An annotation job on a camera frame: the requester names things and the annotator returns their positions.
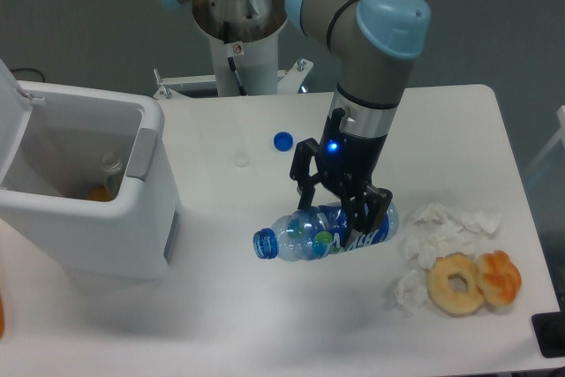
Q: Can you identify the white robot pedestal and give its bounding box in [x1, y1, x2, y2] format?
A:
[154, 0, 313, 98]

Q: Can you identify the white trash can lid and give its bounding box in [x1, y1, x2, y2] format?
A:
[1, 61, 45, 190]

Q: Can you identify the orange item in bin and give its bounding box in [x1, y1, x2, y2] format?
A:
[86, 186, 115, 202]

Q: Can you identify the large crumpled white tissue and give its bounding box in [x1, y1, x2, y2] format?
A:
[401, 202, 502, 270]

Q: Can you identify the black device at edge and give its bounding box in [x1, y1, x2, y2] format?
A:
[531, 312, 564, 358]

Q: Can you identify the clear blue plastic bottle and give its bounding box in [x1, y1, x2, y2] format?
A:
[252, 204, 399, 262]

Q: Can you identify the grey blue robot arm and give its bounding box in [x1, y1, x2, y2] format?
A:
[161, 0, 431, 244]

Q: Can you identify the white frame at right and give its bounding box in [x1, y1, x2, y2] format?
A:
[524, 105, 564, 190]

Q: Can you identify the blue bottle cap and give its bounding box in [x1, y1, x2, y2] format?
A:
[273, 132, 294, 152]

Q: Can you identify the orange object at edge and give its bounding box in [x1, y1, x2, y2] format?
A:
[0, 294, 5, 339]

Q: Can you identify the black cable on pedestal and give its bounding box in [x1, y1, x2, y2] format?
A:
[222, 21, 247, 96]

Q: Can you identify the small crumpled white tissue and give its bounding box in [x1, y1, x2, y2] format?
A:
[391, 269, 428, 317]

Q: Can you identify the plain ring donut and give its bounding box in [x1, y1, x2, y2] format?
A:
[426, 254, 484, 316]

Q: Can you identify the glass jar in bin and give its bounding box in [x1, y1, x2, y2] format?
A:
[101, 152, 124, 198]

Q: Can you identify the white trash can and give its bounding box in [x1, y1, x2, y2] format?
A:
[1, 82, 180, 279]

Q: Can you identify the orange glazed pastry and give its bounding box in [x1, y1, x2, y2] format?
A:
[476, 250, 522, 307]

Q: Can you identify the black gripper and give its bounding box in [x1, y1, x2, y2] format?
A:
[290, 118, 393, 244]

